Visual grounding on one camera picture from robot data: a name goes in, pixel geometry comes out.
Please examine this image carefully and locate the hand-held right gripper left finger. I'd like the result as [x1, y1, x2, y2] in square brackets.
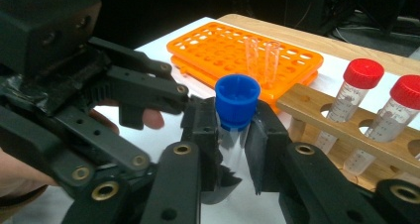
[141, 95, 243, 224]

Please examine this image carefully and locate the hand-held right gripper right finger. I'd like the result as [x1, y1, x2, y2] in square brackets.
[245, 99, 389, 224]

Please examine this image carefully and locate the orange plastic tube rack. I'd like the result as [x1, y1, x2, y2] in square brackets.
[166, 20, 325, 114]

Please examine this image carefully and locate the wooden test tube rack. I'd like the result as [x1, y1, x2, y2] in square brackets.
[275, 82, 420, 193]

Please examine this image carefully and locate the blue-capped test tube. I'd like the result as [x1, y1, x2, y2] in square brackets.
[214, 73, 262, 185]

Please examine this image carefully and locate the clear test tube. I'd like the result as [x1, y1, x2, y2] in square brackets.
[244, 36, 261, 80]
[263, 40, 281, 88]

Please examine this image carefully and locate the red-capped test tube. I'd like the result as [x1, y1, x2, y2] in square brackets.
[313, 57, 385, 156]
[342, 74, 420, 178]

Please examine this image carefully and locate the white table mat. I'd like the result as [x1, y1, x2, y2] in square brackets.
[0, 16, 420, 224]

